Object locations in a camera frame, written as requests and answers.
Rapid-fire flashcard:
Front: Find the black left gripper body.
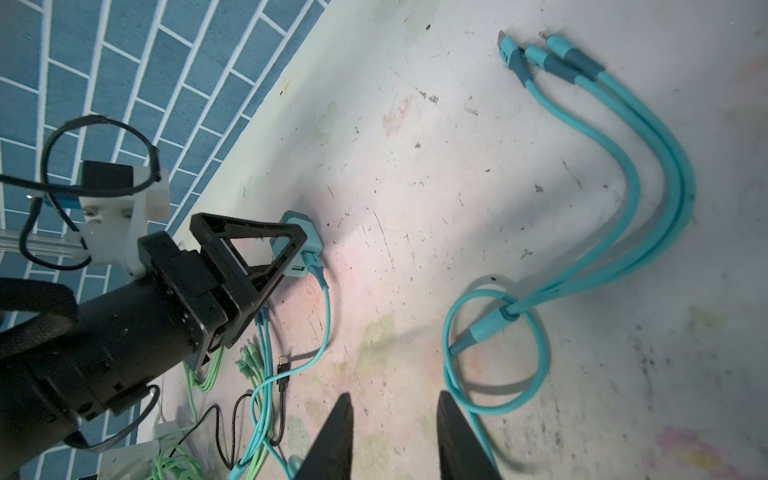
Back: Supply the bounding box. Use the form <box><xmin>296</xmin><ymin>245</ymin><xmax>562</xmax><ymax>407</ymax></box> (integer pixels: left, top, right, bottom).
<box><xmin>1</xmin><ymin>232</ymin><xmax>254</xmax><ymax>420</ymax></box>

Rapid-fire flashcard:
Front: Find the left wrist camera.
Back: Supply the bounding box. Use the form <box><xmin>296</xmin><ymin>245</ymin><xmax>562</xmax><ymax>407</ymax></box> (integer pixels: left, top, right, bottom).
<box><xmin>54</xmin><ymin>161</ymin><xmax>170</xmax><ymax>279</ymax></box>

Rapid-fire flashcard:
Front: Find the light green multi-head cable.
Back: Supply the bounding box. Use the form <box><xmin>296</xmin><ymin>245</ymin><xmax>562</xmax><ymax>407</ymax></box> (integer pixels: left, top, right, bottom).
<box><xmin>149</xmin><ymin>344</ymin><xmax>226</xmax><ymax>480</ymax></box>

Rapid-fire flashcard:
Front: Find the black charger cable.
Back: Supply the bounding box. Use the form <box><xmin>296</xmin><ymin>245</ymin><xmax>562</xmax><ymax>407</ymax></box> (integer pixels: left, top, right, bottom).
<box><xmin>161</xmin><ymin>353</ymin><xmax>292</xmax><ymax>472</ymax></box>

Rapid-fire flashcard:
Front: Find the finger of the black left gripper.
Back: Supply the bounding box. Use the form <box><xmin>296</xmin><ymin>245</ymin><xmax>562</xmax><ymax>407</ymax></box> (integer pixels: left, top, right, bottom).
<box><xmin>189</xmin><ymin>213</ymin><xmax>304</xmax><ymax>317</ymax></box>

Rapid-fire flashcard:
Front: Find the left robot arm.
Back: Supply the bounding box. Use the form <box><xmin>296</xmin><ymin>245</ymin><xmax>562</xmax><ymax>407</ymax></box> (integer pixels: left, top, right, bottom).
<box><xmin>1</xmin><ymin>213</ymin><xmax>307</xmax><ymax>476</ymax></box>

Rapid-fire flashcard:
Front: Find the white multicolour power strip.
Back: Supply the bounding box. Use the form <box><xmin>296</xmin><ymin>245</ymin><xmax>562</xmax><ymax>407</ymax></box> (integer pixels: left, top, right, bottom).
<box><xmin>96</xmin><ymin>420</ymin><xmax>183</xmax><ymax>480</ymax></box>

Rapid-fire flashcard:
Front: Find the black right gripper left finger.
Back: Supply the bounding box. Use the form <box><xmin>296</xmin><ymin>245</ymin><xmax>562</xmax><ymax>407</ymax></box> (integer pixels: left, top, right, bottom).
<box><xmin>294</xmin><ymin>392</ymin><xmax>354</xmax><ymax>480</ymax></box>

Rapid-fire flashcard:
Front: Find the large teal charger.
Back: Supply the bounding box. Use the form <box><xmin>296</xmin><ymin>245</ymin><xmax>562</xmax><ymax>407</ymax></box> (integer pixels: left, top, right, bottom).
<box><xmin>270</xmin><ymin>210</ymin><xmax>327</xmax><ymax>288</ymax></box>

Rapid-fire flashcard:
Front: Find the teal multi-head cable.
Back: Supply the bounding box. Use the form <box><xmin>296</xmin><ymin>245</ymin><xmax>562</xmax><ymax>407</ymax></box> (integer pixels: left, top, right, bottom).
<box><xmin>227</xmin><ymin>305</ymin><xmax>295</xmax><ymax>480</ymax></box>

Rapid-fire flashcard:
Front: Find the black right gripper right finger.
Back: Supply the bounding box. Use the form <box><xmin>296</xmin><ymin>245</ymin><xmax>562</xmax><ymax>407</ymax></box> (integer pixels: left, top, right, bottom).
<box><xmin>436</xmin><ymin>391</ymin><xmax>501</xmax><ymax>480</ymax></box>

